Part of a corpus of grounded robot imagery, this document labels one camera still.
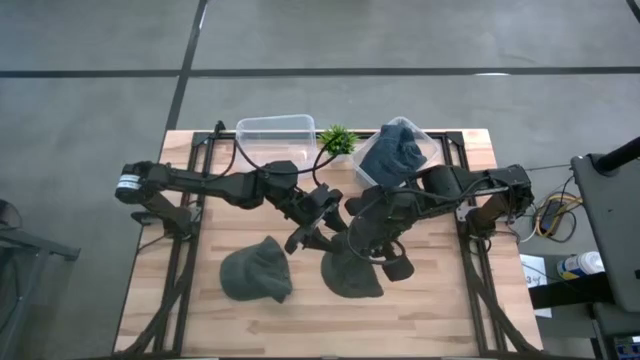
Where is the grey metal cart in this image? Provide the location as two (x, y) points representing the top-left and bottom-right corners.
(0, 198), (81, 360)

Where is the silver metal bracket plate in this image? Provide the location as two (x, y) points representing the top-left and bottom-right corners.
(455, 199), (474, 224)

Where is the blue denim cap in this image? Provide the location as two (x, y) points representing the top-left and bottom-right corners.
(358, 123), (430, 189)

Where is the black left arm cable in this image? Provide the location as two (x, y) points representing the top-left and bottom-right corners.
(230, 138), (352, 187)

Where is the grey desk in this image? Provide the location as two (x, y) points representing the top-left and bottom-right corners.
(571, 152), (640, 315)

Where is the clear plastic container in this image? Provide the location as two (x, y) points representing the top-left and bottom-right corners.
(234, 113), (319, 176)
(351, 115), (445, 190)

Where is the dark green cap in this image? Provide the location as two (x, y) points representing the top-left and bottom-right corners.
(218, 235), (294, 304)
(319, 232), (387, 300)

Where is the white wipes canister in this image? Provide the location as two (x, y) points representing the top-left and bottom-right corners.
(555, 250), (607, 282)

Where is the black aluminium table frame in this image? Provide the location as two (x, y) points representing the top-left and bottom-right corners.
(112, 119), (544, 359)

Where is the black desk base bar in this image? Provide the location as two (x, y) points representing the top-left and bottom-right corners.
(528, 272), (616, 311)

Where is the green plant in white pot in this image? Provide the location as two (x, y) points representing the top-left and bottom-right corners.
(318, 124), (360, 164)

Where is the yellow and black cable bundle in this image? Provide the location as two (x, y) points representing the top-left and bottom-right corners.
(517, 192), (584, 245)

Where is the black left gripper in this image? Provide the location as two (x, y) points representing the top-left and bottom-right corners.
(278, 182), (351, 256)

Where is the white paper sheet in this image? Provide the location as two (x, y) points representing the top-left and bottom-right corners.
(518, 253), (554, 320)

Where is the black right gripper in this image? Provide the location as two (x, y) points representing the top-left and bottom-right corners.
(344, 185), (429, 283)

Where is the black round pole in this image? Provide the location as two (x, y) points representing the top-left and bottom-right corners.
(593, 135), (640, 175)

